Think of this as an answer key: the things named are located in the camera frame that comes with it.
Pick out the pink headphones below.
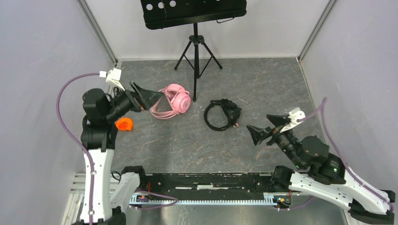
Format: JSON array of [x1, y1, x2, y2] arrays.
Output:
[[149, 83, 191, 120]]

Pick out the black headphones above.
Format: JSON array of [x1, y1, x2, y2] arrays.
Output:
[[203, 98, 242, 132]]

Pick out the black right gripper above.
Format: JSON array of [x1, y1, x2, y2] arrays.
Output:
[[245, 113, 304, 168]]

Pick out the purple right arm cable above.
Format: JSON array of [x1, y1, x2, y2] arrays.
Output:
[[273, 97, 394, 213]]

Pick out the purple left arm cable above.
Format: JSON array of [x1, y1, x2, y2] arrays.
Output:
[[56, 72, 178, 225]]

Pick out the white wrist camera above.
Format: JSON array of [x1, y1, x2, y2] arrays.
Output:
[[99, 68, 125, 91], [279, 107, 306, 133]]

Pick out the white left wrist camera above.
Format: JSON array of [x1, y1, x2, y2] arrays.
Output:
[[99, 68, 125, 91]]

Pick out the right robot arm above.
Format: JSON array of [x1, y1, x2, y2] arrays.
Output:
[[265, 114, 395, 225]]

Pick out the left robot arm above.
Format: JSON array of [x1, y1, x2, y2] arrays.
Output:
[[77, 83, 272, 225]]

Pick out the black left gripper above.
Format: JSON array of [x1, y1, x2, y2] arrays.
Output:
[[105, 80, 164, 122]]

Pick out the orange plastic piece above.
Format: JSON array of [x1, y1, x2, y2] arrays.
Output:
[[115, 117, 134, 131]]

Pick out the black music stand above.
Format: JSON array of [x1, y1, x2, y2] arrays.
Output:
[[140, 0, 247, 101]]

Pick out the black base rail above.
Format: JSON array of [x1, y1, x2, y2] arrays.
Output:
[[137, 172, 289, 201]]

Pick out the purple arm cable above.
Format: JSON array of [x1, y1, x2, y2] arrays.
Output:
[[273, 97, 394, 213], [56, 72, 178, 225]]

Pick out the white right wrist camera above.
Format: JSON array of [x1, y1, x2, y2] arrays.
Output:
[[279, 107, 306, 133]]

